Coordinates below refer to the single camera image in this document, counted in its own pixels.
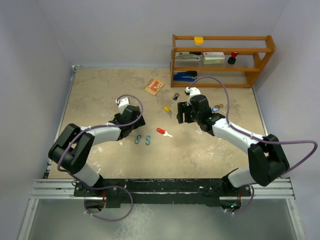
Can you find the aluminium rail frame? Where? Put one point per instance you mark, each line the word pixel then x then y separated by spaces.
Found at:
pixel 281 188

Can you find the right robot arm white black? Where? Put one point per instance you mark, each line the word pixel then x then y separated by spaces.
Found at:
pixel 266 161

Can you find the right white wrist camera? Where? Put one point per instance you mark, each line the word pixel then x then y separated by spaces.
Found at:
pixel 191 92

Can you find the red black stamp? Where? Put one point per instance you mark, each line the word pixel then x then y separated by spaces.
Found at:
pixel 232 59

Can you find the red tag key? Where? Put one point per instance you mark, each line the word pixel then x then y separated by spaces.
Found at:
pixel 163 132

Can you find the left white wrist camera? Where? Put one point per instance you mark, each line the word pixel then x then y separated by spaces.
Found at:
pixel 122 103

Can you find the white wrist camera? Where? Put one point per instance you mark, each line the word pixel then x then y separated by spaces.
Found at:
pixel 122 103
pixel 191 92

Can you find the yellow lid container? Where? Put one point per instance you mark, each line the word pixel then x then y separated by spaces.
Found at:
pixel 198 41

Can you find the blue black stapler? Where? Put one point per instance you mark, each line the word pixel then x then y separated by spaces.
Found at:
pixel 185 76

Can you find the white red box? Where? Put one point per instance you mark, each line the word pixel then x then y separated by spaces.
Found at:
pixel 213 57

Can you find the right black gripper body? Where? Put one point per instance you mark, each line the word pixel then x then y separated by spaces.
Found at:
pixel 190 116

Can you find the orange small notebook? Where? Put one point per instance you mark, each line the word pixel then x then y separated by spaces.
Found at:
pixel 153 86

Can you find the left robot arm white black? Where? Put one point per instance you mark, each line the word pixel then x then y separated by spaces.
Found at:
pixel 71 150

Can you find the yellow tag key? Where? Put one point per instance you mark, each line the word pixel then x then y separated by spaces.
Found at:
pixel 168 111

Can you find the wooden shelf rack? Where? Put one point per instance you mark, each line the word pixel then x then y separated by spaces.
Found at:
pixel 251 53

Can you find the grey stapler on shelf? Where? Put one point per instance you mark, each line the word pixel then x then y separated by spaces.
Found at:
pixel 187 56

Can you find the teal carabiner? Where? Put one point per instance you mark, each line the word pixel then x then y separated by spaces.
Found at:
pixel 138 138
pixel 148 140

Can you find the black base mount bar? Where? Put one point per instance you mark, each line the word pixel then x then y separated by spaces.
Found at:
pixel 202 191

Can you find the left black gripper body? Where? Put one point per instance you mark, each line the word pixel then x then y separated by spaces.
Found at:
pixel 140 124

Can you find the orange carabiner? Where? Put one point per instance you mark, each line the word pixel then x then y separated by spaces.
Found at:
pixel 219 106

